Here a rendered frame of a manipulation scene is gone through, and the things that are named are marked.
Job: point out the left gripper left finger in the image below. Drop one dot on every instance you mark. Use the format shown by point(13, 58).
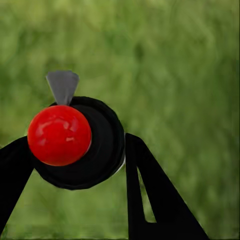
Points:
point(16, 166)

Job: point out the pesticide atomizer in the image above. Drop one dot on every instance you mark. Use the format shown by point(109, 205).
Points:
point(79, 141)

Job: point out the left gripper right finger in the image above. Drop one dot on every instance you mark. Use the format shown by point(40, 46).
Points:
point(174, 220)

